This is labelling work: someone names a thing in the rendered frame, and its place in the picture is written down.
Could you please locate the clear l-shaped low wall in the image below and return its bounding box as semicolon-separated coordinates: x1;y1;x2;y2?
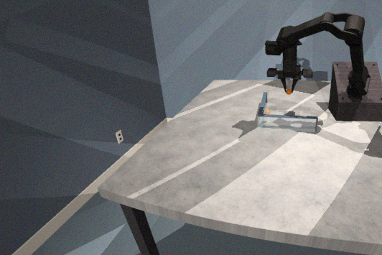
257;117;317;132

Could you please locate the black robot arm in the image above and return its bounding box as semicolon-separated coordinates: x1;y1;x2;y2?
265;12;371;100

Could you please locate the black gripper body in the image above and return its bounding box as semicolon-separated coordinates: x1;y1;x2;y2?
266;56;313;78

